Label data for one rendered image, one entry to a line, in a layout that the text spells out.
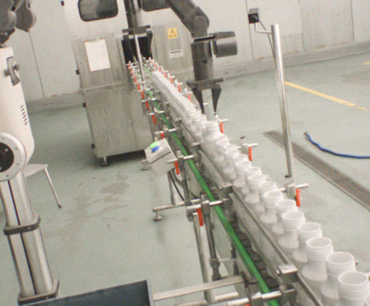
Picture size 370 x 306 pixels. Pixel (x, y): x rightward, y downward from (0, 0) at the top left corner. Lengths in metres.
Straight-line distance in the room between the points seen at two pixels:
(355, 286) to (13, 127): 1.24
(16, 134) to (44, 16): 9.77
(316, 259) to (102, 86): 5.18
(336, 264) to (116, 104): 5.28
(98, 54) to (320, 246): 5.17
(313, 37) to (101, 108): 7.07
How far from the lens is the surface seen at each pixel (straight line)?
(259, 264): 1.16
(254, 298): 0.87
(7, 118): 1.73
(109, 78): 5.93
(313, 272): 0.84
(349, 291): 0.74
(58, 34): 11.45
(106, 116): 5.98
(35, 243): 1.89
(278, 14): 11.94
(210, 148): 1.58
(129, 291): 1.30
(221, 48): 1.54
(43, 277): 1.93
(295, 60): 12.06
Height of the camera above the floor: 1.52
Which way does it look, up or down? 14 degrees down
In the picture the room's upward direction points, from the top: 10 degrees counter-clockwise
